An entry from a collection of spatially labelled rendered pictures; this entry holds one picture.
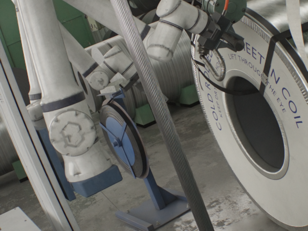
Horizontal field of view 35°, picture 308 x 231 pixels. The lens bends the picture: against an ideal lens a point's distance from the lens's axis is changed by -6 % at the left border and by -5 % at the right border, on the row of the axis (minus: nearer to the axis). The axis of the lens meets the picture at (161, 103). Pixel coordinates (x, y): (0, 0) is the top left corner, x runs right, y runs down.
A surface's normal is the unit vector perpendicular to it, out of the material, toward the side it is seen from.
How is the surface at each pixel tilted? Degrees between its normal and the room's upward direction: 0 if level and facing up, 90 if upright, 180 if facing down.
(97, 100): 124
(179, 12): 105
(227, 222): 0
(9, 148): 109
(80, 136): 101
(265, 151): 37
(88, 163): 68
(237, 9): 115
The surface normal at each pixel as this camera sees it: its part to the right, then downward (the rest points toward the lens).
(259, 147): -0.02, -0.61
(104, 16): -0.05, 0.47
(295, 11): -0.34, 0.09
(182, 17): 0.51, 0.22
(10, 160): 0.47, 0.64
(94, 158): 0.41, -0.42
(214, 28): -0.78, -0.31
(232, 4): 0.37, 0.46
